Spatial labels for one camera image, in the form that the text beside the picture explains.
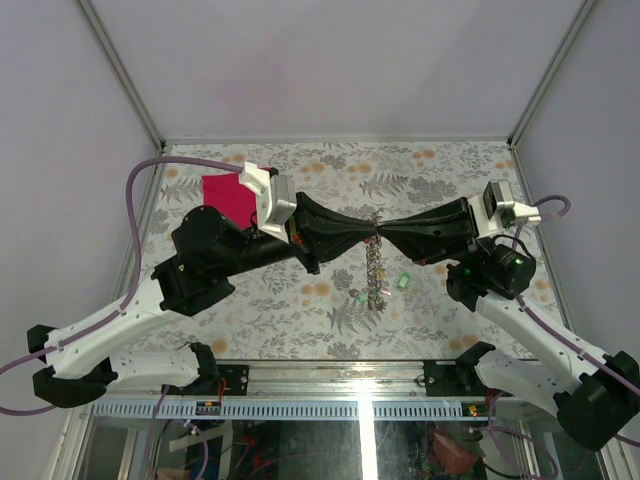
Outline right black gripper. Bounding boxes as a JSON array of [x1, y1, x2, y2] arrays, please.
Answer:
[[378, 198, 496, 269]]

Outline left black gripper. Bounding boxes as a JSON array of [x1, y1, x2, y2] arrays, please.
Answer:
[[220, 191, 380, 277]]

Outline green tag key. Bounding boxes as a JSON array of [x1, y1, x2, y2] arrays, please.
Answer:
[[397, 272, 411, 291], [349, 289, 368, 304]]

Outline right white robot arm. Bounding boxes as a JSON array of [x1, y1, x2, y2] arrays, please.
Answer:
[[377, 195, 639, 451]]

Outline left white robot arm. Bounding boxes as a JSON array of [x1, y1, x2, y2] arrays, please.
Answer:
[[27, 193, 376, 408]]

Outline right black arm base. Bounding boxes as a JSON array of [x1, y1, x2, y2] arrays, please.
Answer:
[[422, 341, 496, 397]]

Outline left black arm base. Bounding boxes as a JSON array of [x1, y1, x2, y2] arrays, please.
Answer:
[[200, 364, 250, 399]]

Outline floral table mat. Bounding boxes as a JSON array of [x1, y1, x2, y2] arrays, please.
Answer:
[[132, 142, 574, 361]]

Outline red cloth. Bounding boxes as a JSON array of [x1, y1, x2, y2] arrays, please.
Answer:
[[202, 172, 256, 230]]

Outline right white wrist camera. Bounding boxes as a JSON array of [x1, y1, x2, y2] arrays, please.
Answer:
[[468, 180, 542, 238]]

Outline aluminium front rail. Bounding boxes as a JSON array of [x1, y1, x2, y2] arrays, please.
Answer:
[[92, 359, 614, 421]]

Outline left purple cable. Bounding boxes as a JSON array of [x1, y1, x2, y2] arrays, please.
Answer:
[[0, 157, 246, 417]]

